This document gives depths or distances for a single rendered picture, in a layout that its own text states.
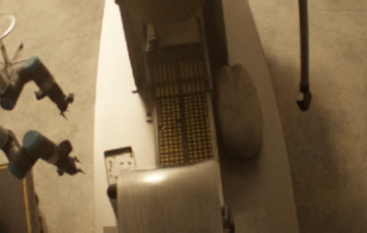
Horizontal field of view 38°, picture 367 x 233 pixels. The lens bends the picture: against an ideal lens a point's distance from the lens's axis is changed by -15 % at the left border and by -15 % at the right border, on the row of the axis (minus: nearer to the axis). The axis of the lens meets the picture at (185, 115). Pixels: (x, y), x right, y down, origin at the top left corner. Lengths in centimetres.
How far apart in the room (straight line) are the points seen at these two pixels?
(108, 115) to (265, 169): 71
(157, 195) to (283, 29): 307
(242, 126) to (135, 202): 111
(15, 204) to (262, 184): 138
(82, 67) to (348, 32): 193
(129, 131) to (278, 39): 181
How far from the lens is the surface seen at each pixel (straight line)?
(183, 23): 222
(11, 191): 307
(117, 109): 255
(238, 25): 287
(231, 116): 221
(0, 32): 398
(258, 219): 150
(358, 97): 367
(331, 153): 335
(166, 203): 112
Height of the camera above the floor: 262
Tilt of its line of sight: 47 degrees down
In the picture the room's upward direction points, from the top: 9 degrees counter-clockwise
